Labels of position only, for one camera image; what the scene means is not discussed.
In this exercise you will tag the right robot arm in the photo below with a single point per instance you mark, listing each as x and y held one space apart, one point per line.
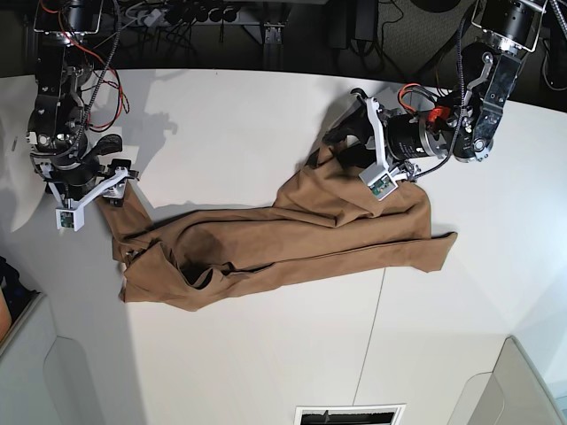
77 41

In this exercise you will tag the aluminium table leg post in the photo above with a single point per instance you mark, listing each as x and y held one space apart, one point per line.
273 48

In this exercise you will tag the white framed vent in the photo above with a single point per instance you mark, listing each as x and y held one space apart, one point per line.
349 415

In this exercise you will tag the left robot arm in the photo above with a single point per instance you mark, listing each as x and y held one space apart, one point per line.
492 43

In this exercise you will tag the black power adapter box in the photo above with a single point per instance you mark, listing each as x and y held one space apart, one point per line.
350 20

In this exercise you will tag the black power strip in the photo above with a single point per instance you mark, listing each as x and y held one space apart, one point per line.
211 12

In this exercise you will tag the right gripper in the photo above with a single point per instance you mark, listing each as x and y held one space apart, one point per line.
70 184

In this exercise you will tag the brown t-shirt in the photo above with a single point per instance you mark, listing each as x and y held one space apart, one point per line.
324 223

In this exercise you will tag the white power strip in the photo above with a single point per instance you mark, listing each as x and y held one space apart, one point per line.
146 17

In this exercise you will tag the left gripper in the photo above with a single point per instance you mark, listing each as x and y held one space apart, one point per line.
394 144

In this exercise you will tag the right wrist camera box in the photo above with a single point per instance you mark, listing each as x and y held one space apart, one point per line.
69 218

